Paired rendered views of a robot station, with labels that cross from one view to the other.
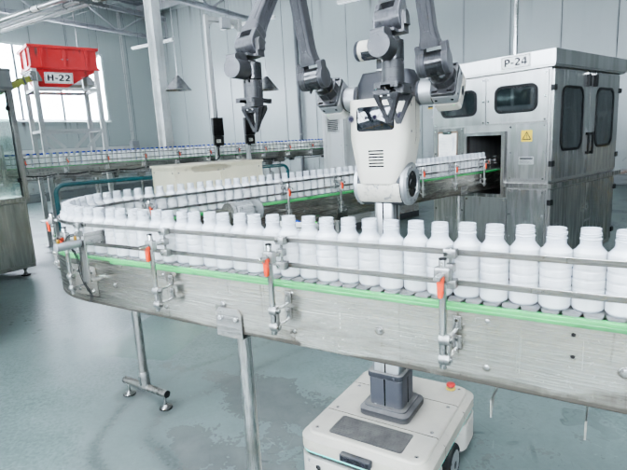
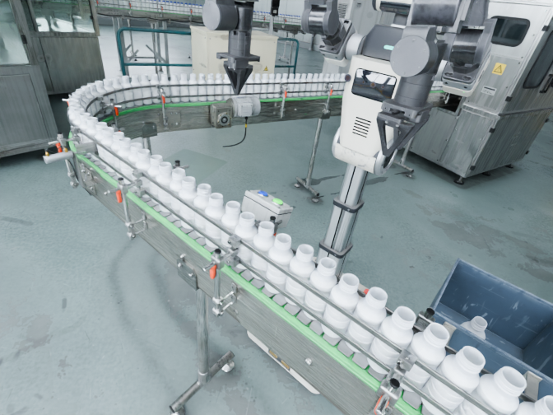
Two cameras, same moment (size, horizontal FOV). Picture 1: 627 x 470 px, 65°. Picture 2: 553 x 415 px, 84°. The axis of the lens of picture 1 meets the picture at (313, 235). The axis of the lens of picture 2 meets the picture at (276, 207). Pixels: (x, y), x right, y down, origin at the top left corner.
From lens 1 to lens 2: 0.73 m
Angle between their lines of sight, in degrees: 23
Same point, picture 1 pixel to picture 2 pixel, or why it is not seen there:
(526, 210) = (471, 131)
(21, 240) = (95, 67)
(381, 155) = (367, 125)
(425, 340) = (350, 397)
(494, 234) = (469, 370)
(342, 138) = not seen: hidden behind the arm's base
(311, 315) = (252, 312)
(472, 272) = (422, 378)
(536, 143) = (504, 77)
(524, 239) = (505, 394)
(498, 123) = not seen: hidden behind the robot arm
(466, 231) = (434, 343)
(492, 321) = not seen: outside the picture
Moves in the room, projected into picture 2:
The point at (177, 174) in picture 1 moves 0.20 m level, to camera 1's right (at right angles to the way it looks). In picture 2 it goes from (209, 39) to (224, 42)
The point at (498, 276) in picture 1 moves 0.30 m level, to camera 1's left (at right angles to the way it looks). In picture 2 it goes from (452, 403) to (287, 372)
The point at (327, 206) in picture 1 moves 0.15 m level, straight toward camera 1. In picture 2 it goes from (315, 107) to (314, 112)
